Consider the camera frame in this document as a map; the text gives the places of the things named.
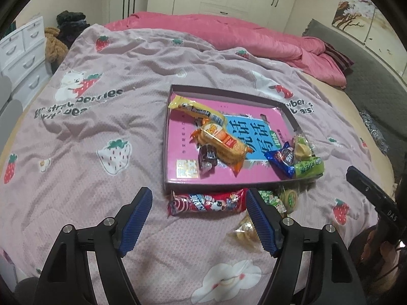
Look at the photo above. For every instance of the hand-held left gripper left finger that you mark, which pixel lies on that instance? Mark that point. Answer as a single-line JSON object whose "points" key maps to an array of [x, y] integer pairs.
{"points": [[136, 219]]}

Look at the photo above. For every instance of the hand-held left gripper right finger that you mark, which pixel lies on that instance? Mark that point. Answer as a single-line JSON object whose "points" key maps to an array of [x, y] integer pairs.
{"points": [[260, 222]]}

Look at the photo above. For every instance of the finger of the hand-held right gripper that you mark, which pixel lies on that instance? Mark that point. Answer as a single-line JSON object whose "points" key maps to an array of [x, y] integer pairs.
{"points": [[364, 186]]}

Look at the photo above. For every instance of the clear pastry packet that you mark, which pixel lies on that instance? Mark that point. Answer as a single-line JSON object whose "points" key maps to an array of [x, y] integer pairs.
{"points": [[244, 232]]}

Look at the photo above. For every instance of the dark green snack packet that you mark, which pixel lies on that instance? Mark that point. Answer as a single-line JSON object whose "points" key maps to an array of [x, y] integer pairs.
{"points": [[270, 198]]}

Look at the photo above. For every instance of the round green biscuit packet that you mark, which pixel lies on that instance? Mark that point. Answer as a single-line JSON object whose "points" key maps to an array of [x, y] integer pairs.
{"points": [[290, 198]]}

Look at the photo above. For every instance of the red candy packet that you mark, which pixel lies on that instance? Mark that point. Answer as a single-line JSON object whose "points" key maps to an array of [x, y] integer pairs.
{"points": [[206, 203]]}

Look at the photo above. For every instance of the light green snack packet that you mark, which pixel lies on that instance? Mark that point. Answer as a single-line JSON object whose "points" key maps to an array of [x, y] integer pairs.
{"points": [[308, 166]]}

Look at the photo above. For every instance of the blue snack packet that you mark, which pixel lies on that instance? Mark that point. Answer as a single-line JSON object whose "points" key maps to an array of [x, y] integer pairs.
{"points": [[281, 159]]}

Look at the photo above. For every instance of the clear nut candy packet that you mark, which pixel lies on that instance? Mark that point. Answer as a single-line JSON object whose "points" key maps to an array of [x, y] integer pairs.
{"points": [[302, 149]]}

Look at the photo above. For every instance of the pink box tray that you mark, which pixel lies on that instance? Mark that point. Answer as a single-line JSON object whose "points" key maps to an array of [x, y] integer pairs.
{"points": [[166, 152]]}

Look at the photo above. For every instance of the brown chocolate candy packet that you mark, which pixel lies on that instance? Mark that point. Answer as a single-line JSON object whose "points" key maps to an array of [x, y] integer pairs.
{"points": [[208, 157]]}

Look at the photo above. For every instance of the orange rice cracker packet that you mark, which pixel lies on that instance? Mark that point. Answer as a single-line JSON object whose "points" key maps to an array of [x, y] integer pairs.
{"points": [[219, 139]]}

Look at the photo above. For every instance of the yellow candy packet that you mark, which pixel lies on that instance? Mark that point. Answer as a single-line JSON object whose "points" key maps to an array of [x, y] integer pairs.
{"points": [[194, 109]]}

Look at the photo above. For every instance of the person's right hand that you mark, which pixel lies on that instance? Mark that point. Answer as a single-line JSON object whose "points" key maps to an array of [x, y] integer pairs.
{"points": [[388, 252]]}

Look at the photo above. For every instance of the dark patterned cloth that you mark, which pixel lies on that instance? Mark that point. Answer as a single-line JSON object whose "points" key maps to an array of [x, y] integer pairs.
{"points": [[373, 130]]}

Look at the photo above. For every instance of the beige bed sheet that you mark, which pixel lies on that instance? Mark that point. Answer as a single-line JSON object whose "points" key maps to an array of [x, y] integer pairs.
{"points": [[346, 114]]}

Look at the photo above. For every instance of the grey padded headboard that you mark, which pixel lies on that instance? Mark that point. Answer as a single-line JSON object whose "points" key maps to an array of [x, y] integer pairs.
{"points": [[368, 79]]}

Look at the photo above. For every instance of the pink strawberry printed blanket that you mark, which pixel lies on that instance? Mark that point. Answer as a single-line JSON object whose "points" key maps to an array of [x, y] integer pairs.
{"points": [[95, 108]]}

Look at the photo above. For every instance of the dark striped pillow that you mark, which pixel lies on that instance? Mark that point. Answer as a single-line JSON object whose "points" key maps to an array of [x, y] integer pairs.
{"points": [[340, 57]]}

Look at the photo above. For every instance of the tan plush blanket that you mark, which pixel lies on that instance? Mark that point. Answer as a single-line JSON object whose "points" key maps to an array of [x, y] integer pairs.
{"points": [[55, 46]]}

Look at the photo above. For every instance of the pink duvet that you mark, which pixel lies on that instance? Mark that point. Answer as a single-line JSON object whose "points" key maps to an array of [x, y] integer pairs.
{"points": [[222, 31]]}

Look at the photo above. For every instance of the white drawer cabinet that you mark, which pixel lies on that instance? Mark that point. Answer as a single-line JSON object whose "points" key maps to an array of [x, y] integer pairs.
{"points": [[22, 57]]}

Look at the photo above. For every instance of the dark clothes pile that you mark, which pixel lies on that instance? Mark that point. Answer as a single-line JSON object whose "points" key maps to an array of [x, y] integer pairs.
{"points": [[73, 22]]}

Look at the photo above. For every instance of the blossom wall painting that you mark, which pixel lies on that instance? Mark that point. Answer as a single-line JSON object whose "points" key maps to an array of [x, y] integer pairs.
{"points": [[353, 9]]}

